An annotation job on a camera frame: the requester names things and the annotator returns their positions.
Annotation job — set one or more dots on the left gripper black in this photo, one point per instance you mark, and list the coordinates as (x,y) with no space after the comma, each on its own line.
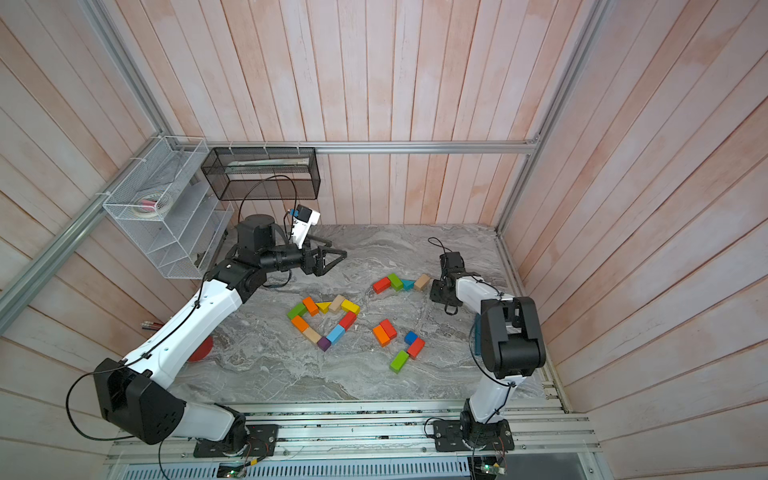
(318,267)

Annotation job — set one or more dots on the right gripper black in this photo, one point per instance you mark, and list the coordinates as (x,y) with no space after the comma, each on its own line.
(435,291)

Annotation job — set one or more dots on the natural wood block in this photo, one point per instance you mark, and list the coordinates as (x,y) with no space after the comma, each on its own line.
(422,282)
(336,304)
(311,335)

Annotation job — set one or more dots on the green block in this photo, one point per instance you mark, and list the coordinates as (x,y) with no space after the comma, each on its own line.
(399,361)
(297,311)
(395,282)

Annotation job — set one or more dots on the yellow rectangular block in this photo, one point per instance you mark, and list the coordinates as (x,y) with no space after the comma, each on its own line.
(350,307)

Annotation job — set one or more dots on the yellow triangle block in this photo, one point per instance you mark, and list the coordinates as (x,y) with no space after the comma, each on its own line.
(323,306)

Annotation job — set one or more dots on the orange block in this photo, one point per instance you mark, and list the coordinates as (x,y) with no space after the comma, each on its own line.
(300,324)
(311,306)
(381,335)

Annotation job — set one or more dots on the light blue block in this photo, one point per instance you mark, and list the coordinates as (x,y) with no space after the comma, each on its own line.
(336,333)

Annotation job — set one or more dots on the purple cube block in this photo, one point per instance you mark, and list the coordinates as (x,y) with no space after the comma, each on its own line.
(324,344)

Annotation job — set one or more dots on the red block front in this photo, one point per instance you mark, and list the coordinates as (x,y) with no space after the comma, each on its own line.
(348,320)

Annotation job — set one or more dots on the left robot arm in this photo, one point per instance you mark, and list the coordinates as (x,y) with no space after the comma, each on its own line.
(133,393)

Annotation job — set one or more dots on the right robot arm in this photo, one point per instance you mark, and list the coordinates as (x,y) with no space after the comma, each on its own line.
(511,342)

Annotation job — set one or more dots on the teal stapler tool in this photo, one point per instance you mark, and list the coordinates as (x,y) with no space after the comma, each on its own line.
(477,336)

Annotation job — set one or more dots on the blue cube block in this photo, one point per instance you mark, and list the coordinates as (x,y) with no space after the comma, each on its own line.
(410,337)

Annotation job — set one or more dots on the black mesh basket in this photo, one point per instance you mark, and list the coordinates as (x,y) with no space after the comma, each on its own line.
(263,173)

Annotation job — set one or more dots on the red pen holder cup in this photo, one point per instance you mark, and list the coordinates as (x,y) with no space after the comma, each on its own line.
(202,351)

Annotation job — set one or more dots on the tape roll on shelf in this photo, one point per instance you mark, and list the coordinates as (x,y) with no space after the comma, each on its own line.
(152,205)

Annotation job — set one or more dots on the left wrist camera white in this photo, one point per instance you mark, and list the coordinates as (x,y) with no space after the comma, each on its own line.
(303,218)

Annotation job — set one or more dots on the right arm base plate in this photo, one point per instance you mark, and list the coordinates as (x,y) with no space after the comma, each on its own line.
(467,436)

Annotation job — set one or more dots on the white wire shelf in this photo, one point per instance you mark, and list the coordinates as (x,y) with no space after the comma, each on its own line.
(183,243)

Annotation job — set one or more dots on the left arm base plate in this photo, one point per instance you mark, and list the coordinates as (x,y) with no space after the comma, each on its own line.
(247,440)

